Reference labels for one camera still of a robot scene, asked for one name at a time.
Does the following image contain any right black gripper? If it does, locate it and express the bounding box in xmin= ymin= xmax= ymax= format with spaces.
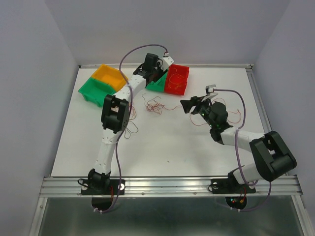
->
xmin=180 ymin=94 xmax=215 ymax=128

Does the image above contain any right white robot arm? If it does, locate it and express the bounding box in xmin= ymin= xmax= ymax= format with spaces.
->
xmin=180 ymin=96 xmax=297 ymax=192

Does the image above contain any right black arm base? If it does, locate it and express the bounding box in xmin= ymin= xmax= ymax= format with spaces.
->
xmin=208 ymin=178 xmax=256 ymax=210

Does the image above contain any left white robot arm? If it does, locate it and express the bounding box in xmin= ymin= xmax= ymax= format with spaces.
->
xmin=86 ymin=52 xmax=174 ymax=194

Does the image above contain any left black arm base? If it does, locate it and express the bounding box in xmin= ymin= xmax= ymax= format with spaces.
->
xmin=77 ymin=178 xmax=126 ymax=214

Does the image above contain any right green plastic bin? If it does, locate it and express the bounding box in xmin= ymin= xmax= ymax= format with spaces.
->
xmin=146 ymin=72 xmax=168 ymax=92

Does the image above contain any green plastic bin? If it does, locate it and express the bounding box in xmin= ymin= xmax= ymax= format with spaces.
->
xmin=146 ymin=72 xmax=168 ymax=92
xmin=78 ymin=77 xmax=115 ymax=107

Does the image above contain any red plastic bin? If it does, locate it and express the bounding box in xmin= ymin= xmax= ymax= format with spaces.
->
xmin=164 ymin=64 xmax=189 ymax=96

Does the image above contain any orange plastic bin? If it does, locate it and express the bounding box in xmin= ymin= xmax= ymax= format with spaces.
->
xmin=91 ymin=64 xmax=126 ymax=92

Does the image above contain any left green plastic bin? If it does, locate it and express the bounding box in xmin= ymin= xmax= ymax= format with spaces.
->
xmin=78 ymin=77 xmax=115 ymax=107

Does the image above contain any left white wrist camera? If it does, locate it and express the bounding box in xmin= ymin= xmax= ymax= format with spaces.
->
xmin=161 ymin=56 xmax=174 ymax=71

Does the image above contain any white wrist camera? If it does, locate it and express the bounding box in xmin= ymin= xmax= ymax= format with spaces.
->
xmin=202 ymin=85 xmax=218 ymax=102
xmin=161 ymin=56 xmax=174 ymax=71

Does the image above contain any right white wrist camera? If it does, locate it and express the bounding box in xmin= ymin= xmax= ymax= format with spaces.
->
xmin=202 ymin=85 xmax=218 ymax=102

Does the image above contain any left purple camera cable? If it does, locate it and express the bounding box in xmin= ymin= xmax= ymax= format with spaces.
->
xmin=93 ymin=44 xmax=170 ymax=214

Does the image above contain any purple camera cable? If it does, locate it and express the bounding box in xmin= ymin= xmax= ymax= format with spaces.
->
xmin=93 ymin=44 xmax=170 ymax=214
xmin=216 ymin=88 xmax=273 ymax=213

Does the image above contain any aluminium table edge frame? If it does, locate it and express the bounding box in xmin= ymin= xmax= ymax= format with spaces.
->
xmin=78 ymin=63 xmax=288 ymax=175

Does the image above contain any aluminium front rail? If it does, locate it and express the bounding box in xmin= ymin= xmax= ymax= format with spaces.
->
xmin=39 ymin=176 xmax=303 ymax=198

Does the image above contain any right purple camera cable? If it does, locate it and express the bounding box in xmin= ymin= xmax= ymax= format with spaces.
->
xmin=216 ymin=88 xmax=273 ymax=213

